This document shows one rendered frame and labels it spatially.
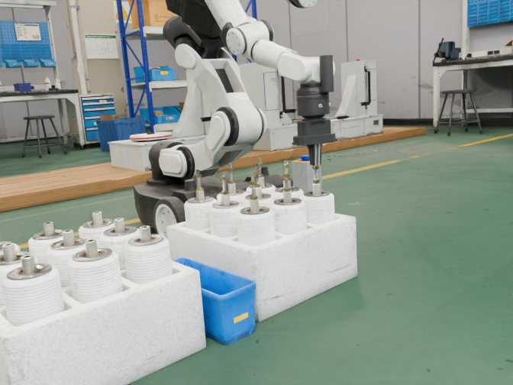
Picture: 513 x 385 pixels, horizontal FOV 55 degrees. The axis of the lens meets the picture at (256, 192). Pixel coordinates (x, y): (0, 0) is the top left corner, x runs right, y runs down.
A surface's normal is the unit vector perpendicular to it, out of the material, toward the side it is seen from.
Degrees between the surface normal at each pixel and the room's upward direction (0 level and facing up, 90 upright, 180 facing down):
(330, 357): 0
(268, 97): 90
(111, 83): 90
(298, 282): 90
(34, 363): 90
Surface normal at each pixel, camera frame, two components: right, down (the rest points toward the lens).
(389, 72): -0.77, 0.18
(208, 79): -0.56, 0.55
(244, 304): 0.68, 0.13
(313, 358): -0.07, -0.98
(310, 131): 0.37, 0.16
